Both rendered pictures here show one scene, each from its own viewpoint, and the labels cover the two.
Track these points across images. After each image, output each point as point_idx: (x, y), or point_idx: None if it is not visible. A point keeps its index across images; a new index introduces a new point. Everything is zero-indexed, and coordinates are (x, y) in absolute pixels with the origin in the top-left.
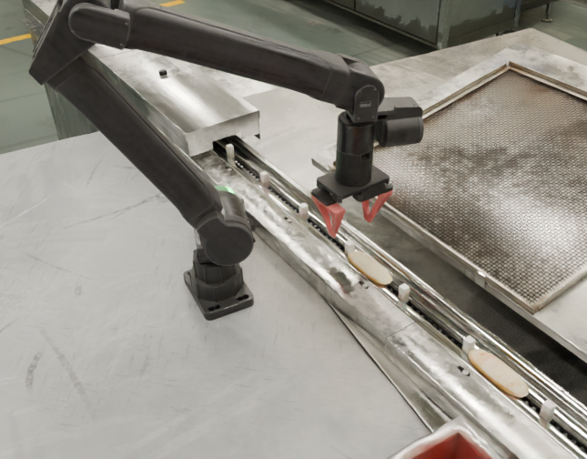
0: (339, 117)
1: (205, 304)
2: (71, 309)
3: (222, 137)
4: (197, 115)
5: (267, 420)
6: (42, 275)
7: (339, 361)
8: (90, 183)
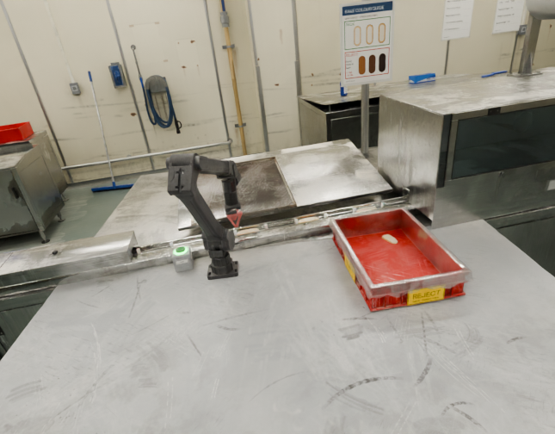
0: (224, 182)
1: (231, 272)
2: (196, 315)
3: (132, 247)
4: (114, 246)
5: (294, 268)
6: (161, 325)
7: (280, 250)
8: (98, 306)
